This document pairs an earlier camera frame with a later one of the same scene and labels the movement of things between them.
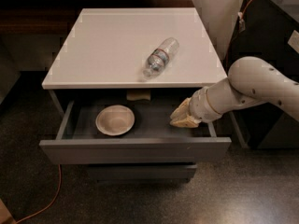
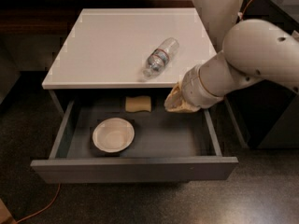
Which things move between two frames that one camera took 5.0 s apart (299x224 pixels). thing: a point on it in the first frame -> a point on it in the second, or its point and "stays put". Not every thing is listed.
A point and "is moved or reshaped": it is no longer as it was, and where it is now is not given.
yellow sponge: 138,94 -> 134,104
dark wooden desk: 56,17 stays put
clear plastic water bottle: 161,58 stays put
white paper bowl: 115,119 -> 113,134
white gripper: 199,106 -> 191,87
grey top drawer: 151,140 is moved or reshaped
